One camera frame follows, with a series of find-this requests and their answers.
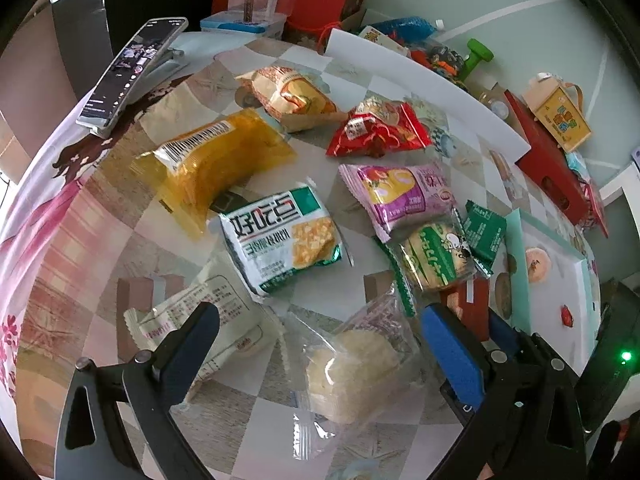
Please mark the green dumbbell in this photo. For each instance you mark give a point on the green dumbbell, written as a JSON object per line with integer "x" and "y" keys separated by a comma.
{"x": 477, "y": 55}

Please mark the checkered tablecloth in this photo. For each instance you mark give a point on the checkered tablecloth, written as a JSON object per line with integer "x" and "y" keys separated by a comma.
{"x": 320, "y": 170}

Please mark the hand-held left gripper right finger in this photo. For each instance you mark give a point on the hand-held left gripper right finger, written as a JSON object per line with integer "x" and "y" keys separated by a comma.
{"x": 450, "y": 355}

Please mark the pink patterned packet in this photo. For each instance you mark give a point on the pink patterned packet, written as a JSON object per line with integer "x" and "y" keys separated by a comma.
{"x": 595, "y": 205}

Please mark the orange jelly cup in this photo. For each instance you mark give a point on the orange jelly cup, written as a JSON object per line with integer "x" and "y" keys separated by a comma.
{"x": 537, "y": 265}

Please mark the red gift box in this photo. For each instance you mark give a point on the red gift box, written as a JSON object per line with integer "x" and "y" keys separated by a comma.
{"x": 540, "y": 150}

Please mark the blue bottle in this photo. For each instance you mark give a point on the blue bottle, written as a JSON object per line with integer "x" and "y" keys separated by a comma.
{"x": 405, "y": 27}

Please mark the small dark green packet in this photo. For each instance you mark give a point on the small dark green packet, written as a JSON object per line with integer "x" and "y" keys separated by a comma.
{"x": 482, "y": 230}

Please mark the white round container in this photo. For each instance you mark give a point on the white round container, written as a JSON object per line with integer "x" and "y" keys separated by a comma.
{"x": 495, "y": 102}

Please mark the yellow suitcase shaped box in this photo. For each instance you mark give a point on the yellow suitcase shaped box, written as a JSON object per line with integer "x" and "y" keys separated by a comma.
{"x": 555, "y": 115}

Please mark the teal tray box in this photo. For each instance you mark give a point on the teal tray box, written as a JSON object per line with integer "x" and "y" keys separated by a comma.
{"x": 550, "y": 300}

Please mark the white yellow card box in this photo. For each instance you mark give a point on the white yellow card box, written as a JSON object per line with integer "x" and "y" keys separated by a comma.
{"x": 382, "y": 37}

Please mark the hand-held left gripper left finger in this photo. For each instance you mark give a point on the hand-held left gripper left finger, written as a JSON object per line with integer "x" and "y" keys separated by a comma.
{"x": 185, "y": 360}

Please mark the clear plastic box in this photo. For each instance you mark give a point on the clear plastic box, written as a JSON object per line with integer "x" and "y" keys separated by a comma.
{"x": 260, "y": 5}

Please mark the green white cracker packet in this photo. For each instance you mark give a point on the green white cracker packet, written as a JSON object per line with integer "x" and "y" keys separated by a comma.
{"x": 280, "y": 240}

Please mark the pink snack packet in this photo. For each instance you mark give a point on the pink snack packet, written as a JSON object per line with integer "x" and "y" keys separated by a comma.
{"x": 400, "y": 195}

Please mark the colourful toy pile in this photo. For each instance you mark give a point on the colourful toy pile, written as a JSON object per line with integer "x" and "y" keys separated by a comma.
{"x": 440, "y": 60}

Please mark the green biscuit packet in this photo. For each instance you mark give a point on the green biscuit packet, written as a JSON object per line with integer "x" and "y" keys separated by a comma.
{"x": 437, "y": 255}

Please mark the blue wipes packet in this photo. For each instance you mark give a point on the blue wipes packet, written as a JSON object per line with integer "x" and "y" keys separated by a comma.
{"x": 240, "y": 27}

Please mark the black smartphone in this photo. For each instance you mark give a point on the black smartphone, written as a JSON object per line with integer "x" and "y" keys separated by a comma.
{"x": 135, "y": 65}

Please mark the clear round cake packet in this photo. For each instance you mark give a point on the clear round cake packet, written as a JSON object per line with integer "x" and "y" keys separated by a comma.
{"x": 350, "y": 370}

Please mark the red snack packet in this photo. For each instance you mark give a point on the red snack packet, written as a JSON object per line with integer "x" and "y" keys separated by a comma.
{"x": 380, "y": 127}

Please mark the light blue tissue packet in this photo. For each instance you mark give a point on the light blue tissue packet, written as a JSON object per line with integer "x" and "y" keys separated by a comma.
{"x": 579, "y": 165}

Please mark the yellow snack packet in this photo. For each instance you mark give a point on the yellow snack packet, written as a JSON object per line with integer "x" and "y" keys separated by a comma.
{"x": 215, "y": 160}

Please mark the small red candy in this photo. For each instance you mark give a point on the small red candy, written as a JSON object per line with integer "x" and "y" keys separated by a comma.
{"x": 567, "y": 316}

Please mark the grey phone stand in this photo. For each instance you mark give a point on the grey phone stand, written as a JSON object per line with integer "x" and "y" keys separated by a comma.
{"x": 172, "y": 62}

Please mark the orange bread packet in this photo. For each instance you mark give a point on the orange bread packet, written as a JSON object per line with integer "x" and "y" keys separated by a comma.
{"x": 290, "y": 95}

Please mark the cream white snack packet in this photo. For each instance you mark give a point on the cream white snack packet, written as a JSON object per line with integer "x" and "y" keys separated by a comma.
{"x": 230, "y": 305}

